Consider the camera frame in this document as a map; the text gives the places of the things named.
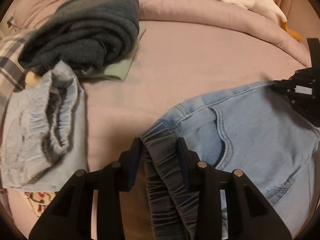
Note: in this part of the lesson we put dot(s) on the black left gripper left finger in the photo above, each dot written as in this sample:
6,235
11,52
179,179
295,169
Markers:
68,216

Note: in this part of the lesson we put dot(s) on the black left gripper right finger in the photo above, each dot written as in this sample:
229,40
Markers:
249,214

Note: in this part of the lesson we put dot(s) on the light blue denim jeans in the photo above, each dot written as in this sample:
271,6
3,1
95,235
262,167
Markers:
250,128

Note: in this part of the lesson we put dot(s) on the floral patterned cloth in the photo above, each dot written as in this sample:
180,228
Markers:
39,201

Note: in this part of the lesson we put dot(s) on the pink quilted duvet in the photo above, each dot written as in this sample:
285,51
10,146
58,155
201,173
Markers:
264,21

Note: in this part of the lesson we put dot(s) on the pink bed sheet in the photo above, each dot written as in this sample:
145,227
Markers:
174,62

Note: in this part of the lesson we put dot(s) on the plaid checked cloth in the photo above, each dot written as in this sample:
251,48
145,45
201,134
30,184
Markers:
12,73

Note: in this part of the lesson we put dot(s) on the light green folded cloth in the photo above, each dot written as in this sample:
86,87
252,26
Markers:
119,70

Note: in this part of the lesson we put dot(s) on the dark blue folded sweater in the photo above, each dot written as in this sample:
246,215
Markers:
88,35

